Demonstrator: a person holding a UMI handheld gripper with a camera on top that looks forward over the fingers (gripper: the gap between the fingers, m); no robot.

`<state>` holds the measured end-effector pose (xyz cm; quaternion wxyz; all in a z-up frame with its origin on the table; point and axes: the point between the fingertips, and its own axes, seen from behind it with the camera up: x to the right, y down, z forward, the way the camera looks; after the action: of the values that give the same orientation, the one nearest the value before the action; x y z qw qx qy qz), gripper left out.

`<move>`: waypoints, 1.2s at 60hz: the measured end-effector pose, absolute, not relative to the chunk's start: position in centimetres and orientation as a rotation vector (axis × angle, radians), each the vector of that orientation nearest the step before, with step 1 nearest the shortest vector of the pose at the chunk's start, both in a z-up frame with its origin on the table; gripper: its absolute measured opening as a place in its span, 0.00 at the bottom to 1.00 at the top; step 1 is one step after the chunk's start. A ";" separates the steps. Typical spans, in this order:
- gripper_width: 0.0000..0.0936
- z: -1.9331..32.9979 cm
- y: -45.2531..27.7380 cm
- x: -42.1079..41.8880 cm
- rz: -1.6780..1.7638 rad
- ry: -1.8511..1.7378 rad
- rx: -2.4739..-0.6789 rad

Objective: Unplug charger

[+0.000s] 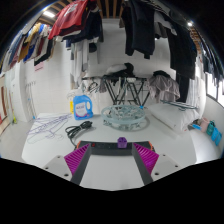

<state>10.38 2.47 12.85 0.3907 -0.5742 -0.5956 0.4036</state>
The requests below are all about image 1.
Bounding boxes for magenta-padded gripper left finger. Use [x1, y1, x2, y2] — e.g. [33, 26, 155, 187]
[42, 143, 93, 186]

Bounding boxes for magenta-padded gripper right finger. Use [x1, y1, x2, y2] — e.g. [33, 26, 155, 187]
[131, 142, 183, 186]

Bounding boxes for purple charger block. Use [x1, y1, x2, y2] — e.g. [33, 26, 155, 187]
[117, 136, 128, 149]

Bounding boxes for black power strip orange ends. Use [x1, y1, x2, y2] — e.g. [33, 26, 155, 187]
[75, 140, 155, 157]

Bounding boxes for white pillow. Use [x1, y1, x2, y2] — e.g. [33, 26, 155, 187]
[147, 102, 201, 134]

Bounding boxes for pale green round clip hanger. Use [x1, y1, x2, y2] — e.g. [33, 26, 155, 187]
[100, 104, 149, 132]

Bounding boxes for blue detergent bottle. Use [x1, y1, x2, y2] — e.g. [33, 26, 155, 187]
[72, 89, 94, 121]

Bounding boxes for pink bucket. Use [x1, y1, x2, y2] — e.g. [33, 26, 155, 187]
[199, 117, 210, 133]

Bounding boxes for teal bucket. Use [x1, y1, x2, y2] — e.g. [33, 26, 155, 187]
[205, 120, 216, 136]

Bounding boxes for grey garment on rack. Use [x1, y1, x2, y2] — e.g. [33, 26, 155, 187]
[148, 73, 181, 103]

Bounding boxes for black folding drying rack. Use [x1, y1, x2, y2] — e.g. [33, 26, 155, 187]
[81, 74, 151, 108]

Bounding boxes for white and black laundry pile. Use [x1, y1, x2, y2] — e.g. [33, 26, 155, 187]
[105, 62, 135, 78]

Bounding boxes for window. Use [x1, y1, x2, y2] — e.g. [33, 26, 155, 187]
[204, 71, 224, 108]

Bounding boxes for white hanging clothes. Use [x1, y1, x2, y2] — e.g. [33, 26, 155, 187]
[64, 39, 101, 91]

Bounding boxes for clothes hanging by window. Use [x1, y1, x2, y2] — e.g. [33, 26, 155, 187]
[196, 33, 224, 98]

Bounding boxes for row of colourful hanging clothes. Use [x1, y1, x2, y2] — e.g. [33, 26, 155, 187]
[0, 22, 56, 73]

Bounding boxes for dark hanging clothes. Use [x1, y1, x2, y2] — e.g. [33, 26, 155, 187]
[119, 0, 198, 103]

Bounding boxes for red hanging shirt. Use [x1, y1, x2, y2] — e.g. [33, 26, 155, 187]
[48, 0, 89, 40]

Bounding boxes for black power cable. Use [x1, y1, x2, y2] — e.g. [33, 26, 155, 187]
[64, 120, 94, 148]

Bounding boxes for pile of wire clothes hangers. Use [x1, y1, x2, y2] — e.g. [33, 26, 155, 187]
[26, 113, 74, 145]

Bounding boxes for pink wall sign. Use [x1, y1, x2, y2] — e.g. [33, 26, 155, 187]
[34, 61, 45, 72]

